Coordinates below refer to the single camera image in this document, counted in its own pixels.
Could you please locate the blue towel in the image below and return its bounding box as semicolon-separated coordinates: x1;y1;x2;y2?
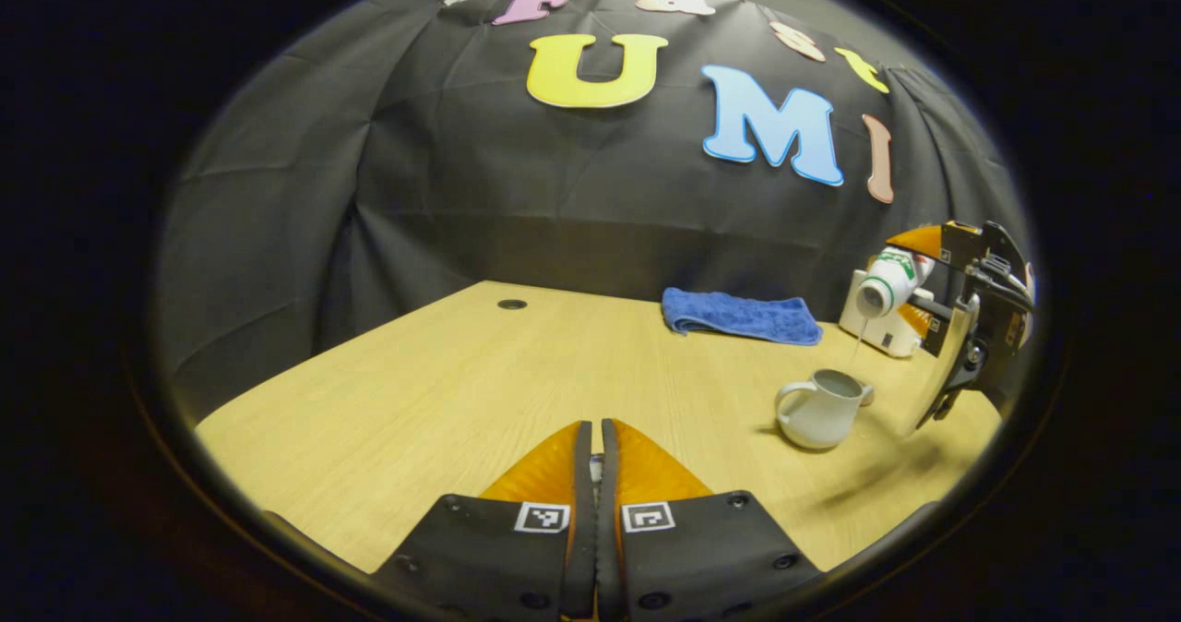
662;287;824;346

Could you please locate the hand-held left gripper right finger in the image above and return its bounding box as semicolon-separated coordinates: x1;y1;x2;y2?
598;419;824;622

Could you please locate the white toaster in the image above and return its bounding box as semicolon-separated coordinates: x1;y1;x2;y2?
838;267;924;358

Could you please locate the white ceramic teacup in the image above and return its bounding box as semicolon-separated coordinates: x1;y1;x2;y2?
775;369;876;450

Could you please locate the black backdrop cloth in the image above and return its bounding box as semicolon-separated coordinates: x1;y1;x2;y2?
157;0;1030;420

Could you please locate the white water bottle green label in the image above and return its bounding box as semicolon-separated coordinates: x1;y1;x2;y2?
855;245;935;318

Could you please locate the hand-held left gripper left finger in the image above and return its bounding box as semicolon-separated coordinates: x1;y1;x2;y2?
369;421;599;622

